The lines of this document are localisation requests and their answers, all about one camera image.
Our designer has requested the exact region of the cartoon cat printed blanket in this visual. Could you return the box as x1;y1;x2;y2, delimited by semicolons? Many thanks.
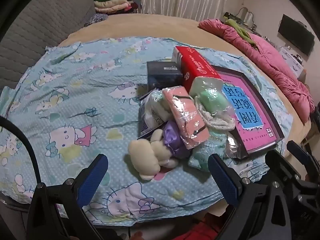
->
0;36;294;227

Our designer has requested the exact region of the grey quilted headboard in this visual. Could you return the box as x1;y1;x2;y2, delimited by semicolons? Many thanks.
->
0;0;97;95

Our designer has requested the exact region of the small mirror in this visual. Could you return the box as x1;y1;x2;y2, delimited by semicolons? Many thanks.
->
237;7;253;25

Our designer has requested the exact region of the green towel packet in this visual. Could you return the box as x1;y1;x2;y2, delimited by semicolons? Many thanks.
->
188;76;236;121

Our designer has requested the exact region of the dark floral cloth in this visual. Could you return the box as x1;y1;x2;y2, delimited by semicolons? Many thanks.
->
84;13;109;27

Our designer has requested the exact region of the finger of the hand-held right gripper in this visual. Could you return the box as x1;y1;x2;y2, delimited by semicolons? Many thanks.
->
264;149;304;205
286;140;320;180

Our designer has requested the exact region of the white drawer cabinet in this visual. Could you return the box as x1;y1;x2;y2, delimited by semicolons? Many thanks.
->
279;46;307;81

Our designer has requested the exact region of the black flat device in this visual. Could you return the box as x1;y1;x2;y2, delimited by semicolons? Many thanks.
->
223;12;244;22

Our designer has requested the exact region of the pink towel packet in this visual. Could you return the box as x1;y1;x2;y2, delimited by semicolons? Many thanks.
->
162;86;211;151

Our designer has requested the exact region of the pink book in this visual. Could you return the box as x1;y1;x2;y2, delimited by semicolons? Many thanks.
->
207;64;285;161
219;73;278;153

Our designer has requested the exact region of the beige bed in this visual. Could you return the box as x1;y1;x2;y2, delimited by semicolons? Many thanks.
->
56;13;313;180

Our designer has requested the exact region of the blue white pad packet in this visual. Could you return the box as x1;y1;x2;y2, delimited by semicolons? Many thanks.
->
139;88;168;137

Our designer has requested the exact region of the green garment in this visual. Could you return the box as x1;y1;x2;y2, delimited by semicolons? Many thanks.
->
224;17;258;47

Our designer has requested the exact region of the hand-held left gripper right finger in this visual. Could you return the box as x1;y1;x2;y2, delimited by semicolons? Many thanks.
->
207;153;293;240

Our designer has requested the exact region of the pink quilt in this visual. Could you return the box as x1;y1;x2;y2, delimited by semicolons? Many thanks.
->
198;19;316;126

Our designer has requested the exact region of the black wall television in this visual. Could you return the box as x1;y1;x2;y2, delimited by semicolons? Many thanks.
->
278;14;315;56

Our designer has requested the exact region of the dark blue box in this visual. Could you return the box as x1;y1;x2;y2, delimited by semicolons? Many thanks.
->
146;60;185;98

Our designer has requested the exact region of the red tissue pack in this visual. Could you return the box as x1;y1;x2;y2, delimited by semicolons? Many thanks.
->
171;45;222;91

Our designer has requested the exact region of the black cable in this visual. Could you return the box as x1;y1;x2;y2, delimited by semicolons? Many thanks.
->
0;116;42;188

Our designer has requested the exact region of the cream plush bear purple dress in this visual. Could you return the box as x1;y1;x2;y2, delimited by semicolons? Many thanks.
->
149;121;193;168

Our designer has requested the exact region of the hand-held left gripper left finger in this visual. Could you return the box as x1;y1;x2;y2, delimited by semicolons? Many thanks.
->
26;153;109;240

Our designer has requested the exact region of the person's red garment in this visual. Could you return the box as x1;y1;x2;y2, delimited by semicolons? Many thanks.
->
172;211;226;240

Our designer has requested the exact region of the stack of folded clothes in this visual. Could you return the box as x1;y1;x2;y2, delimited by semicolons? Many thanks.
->
93;0;141;14

